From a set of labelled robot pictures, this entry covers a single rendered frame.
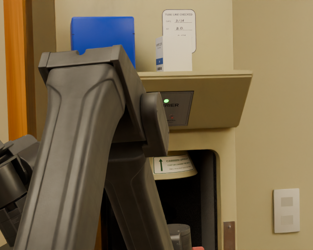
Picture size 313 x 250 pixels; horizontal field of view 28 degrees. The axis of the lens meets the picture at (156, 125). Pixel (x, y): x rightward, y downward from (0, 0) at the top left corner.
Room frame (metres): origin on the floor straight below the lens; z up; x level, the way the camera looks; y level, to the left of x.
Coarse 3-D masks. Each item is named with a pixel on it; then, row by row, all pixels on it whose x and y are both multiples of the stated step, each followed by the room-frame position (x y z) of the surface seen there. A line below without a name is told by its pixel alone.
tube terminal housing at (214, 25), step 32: (64, 0) 1.09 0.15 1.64; (96, 0) 1.10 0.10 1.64; (128, 0) 1.11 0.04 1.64; (160, 0) 1.12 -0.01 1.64; (192, 0) 1.13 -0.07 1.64; (224, 0) 1.14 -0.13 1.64; (64, 32) 1.09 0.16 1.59; (160, 32) 1.12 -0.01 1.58; (224, 32) 1.14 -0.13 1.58; (192, 64) 1.13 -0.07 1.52; (224, 64) 1.14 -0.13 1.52; (224, 128) 1.14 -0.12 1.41; (224, 160) 1.14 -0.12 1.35; (224, 192) 1.14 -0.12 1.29
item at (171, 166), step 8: (168, 152) 1.16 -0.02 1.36; (176, 152) 1.17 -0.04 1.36; (184, 152) 1.19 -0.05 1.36; (152, 160) 1.15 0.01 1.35; (160, 160) 1.15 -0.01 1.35; (168, 160) 1.15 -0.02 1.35; (176, 160) 1.16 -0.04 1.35; (184, 160) 1.17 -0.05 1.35; (152, 168) 1.14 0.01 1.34; (160, 168) 1.14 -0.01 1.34; (168, 168) 1.14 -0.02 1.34; (176, 168) 1.15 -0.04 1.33; (184, 168) 1.16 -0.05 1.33; (192, 168) 1.19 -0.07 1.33; (160, 176) 1.13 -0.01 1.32; (168, 176) 1.14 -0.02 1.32; (176, 176) 1.14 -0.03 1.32; (184, 176) 1.16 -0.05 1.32
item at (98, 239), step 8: (104, 192) 0.79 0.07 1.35; (104, 200) 0.79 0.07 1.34; (104, 208) 0.79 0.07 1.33; (104, 216) 0.79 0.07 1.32; (104, 224) 0.79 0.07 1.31; (104, 232) 0.79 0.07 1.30; (96, 240) 0.82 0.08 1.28; (104, 240) 0.79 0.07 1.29; (96, 248) 0.82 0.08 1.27; (104, 248) 0.79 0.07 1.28
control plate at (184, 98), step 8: (168, 96) 1.04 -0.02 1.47; (176, 96) 1.04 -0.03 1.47; (184, 96) 1.04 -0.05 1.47; (192, 96) 1.04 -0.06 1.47; (168, 104) 1.05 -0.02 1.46; (176, 104) 1.05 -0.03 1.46; (184, 104) 1.06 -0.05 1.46; (168, 112) 1.06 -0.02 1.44; (176, 112) 1.07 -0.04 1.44; (184, 112) 1.07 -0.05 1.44; (168, 120) 1.08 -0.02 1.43; (176, 120) 1.08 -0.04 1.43; (184, 120) 1.08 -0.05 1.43
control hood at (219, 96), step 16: (144, 80) 1.00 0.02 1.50; (160, 80) 1.01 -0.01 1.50; (176, 80) 1.01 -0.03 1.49; (192, 80) 1.02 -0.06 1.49; (208, 80) 1.02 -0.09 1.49; (224, 80) 1.03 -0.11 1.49; (240, 80) 1.03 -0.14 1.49; (208, 96) 1.05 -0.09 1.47; (224, 96) 1.06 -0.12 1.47; (240, 96) 1.06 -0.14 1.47; (192, 112) 1.07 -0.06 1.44; (208, 112) 1.08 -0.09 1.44; (224, 112) 1.08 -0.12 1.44; (240, 112) 1.09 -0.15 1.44; (176, 128) 1.10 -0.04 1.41; (192, 128) 1.11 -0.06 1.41
